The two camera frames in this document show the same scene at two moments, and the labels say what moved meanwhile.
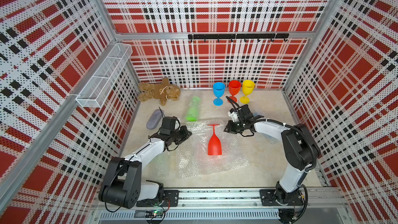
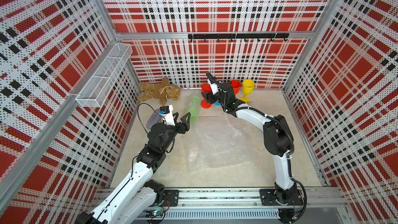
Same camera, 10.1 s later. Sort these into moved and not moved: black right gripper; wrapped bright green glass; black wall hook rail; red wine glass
Moved: black right gripper
Not moved: red wine glass; black wall hook rail; wrapped bright green glass
